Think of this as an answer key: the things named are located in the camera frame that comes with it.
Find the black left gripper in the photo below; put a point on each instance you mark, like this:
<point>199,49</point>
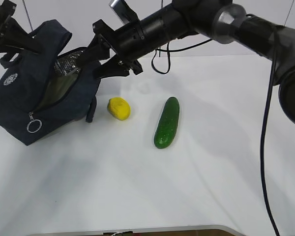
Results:
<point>13,38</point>

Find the silver wrist camera on right gripper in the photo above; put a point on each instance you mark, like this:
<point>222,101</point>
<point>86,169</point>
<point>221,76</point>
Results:
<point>123,11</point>

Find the dark navy fabric lunch bag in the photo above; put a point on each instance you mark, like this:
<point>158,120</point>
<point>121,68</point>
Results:
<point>40,93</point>

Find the green cucumber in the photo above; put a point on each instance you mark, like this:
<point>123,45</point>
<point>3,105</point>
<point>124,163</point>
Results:
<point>168,124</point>

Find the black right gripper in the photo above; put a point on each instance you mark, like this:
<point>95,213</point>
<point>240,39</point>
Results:
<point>120,47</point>

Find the yellow lemon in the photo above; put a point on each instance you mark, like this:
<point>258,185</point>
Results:
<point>119,108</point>

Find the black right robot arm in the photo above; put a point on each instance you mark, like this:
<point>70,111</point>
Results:
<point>219,20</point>

